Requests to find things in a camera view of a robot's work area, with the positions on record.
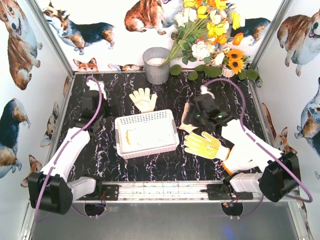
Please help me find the cream glove red cuff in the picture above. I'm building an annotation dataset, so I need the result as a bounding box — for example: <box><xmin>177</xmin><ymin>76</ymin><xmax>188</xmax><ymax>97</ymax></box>
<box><xmin>178</xmin><ymin>102</ymin><xmax>197</xmax><ymax>134</ymax></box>

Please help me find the yellow dotted work glove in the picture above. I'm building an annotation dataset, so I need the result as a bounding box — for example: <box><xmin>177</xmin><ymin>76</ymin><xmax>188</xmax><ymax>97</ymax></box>
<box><xmin>183</xmin><ymin>131</ymin><xmax>231</xmax><ymax>161</ymax></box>

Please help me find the white perforated storage basket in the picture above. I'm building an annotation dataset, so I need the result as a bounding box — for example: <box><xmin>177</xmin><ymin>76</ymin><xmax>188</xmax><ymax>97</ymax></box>
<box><xmin>114</xmin><ymin>109</ymin><xmax>180</xmax><ymax>160</ymax></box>

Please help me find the blue dotted work glove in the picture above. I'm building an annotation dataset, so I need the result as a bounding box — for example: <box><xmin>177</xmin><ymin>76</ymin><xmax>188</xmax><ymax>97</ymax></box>
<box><xmin>125</xmin><ymin>124</ymin><xmax>175</xmax><ymax>147</ymax></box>

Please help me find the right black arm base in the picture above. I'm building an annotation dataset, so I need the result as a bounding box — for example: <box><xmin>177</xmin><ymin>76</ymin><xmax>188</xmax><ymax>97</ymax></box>
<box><xmin>206</xmin><ymin>184</ymin><xmax>254</xmax><ymax>201</ymax></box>

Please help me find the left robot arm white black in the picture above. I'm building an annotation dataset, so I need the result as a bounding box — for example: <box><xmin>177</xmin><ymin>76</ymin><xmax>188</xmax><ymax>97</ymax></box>
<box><xmin>27</xmin><ymin>75</ymin><xmax>113</xmax><ymax>215</ymax></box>

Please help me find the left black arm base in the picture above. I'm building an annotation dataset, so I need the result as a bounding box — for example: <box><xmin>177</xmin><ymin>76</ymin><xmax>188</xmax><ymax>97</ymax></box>
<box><xmin>78</xmin><ymin>184</ymin><xmax>120</xmax><ymax>201</ymax></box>

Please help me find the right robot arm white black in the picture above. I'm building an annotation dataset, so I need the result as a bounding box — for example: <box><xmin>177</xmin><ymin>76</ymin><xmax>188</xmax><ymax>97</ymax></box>
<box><xmin>183</xmin><ymin>85</ymin><xmax>301</xmax><ymax>203</ymax></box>

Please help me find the white glove orange cuff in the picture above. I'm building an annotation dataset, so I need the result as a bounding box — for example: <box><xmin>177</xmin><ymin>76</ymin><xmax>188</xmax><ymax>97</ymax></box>
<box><xmin>221</xmin><ymin>146</ymin><xmax>258</xmax><ymax>175</ymax></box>

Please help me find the small sunflower pot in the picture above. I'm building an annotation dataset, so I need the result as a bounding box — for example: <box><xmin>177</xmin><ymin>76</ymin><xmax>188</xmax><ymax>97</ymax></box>
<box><xmin>221</xmin><ymin>48</ymin><xmax>251</xmax><ymax>78</ymax></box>

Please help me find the grey metal bucket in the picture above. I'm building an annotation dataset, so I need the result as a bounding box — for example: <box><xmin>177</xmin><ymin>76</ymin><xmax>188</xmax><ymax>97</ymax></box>
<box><xmin>142</xmin><ymin>47</ymin><xmax>170</xmax><ymax>85</ymax></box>

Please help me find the artificial flower bouquet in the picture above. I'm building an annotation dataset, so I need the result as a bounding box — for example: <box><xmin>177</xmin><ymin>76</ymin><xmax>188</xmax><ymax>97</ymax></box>
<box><xmin>162</xmin><ymin>0</ymin><xmax>246</xmax><ymax>65</ymax></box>

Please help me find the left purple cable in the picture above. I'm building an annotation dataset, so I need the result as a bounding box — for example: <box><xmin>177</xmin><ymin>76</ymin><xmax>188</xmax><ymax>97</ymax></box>
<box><xmin>34</xmin><ymin>76</ymin><xmax>103</xmax><ymax>223</ymax></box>

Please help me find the purple cable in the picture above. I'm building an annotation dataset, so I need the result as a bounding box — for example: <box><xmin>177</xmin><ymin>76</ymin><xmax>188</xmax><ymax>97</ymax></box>
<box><xmin>34</xmin><ymin>76</ymin><xmax>103</xmax><ymax>223</ymax></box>
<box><xmin>204</xmin><ymin>77</ymin><xmax>313</xmax><ymax>218</ymax></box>

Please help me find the aluminium front rail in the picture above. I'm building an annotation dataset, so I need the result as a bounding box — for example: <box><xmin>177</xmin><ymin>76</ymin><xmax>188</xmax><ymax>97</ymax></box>
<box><xmin>77</xmin><ymin>181</ymin><xmax>262</xmax><ymax>203</ymax></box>

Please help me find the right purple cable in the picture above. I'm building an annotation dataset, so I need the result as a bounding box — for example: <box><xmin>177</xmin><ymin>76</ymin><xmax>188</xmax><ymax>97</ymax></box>
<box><xmin>204</xmin><ymin>77</ymin><xmax>313</xmax><ymax>218</ymax></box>

